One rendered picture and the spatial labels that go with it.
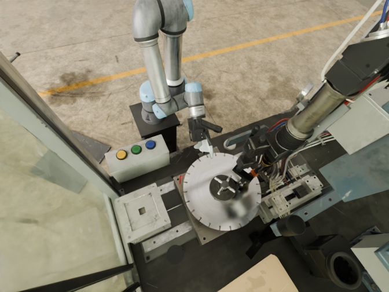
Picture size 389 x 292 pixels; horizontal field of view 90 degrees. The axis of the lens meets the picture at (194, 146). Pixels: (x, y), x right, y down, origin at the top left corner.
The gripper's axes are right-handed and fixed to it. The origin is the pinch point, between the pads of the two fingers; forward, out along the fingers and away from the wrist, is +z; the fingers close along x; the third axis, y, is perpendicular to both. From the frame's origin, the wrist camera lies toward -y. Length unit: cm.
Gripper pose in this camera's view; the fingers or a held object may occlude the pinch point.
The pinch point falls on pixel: (208, 156)
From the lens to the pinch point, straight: 95.6
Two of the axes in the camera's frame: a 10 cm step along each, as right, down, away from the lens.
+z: 1.7, 9.8, 1.2
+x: 2.1, 0.8, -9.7
